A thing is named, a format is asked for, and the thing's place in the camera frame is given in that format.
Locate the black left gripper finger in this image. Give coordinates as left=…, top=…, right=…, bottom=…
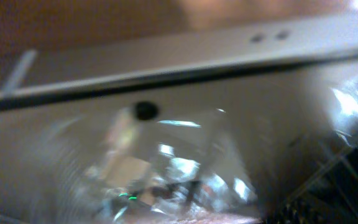
left=262, top=147, right=358, bottom=223

